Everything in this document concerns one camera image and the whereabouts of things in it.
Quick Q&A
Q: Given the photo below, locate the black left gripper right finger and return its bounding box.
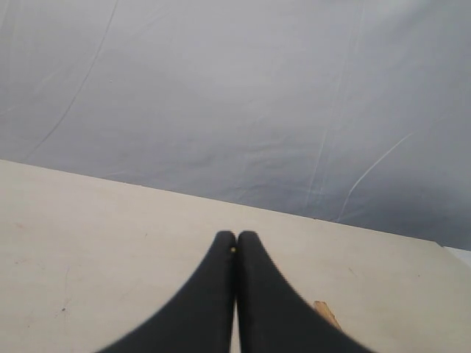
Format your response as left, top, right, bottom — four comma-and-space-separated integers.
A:
236, 231, 369, 353

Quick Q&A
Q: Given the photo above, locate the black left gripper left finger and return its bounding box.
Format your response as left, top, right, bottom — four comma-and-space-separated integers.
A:
101, 231, 236, 353

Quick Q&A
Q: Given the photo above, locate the light wood block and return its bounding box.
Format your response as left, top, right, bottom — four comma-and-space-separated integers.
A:
314, 301, 342, 331

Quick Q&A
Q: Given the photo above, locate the grey backdrop cloth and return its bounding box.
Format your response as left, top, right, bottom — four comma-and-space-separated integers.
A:
1, 1, 470, 249

